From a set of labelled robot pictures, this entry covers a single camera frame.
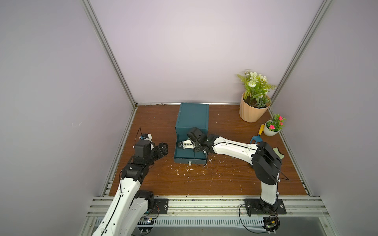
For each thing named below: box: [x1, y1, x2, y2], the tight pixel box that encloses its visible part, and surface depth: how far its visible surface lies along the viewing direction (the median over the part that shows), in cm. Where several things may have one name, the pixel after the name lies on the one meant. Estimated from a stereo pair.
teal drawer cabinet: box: [175, 102, 210, 140], surface depth 85 cm
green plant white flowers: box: [236, 69, 279, 109], surface depth 94 cm
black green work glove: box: [272, 147, 285, 160], surface depth 94 cm
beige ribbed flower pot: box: [239, 91, 272, 123], surface depth 101 cm
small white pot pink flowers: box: [263, 114, 287, 137], surface depth 94 cm
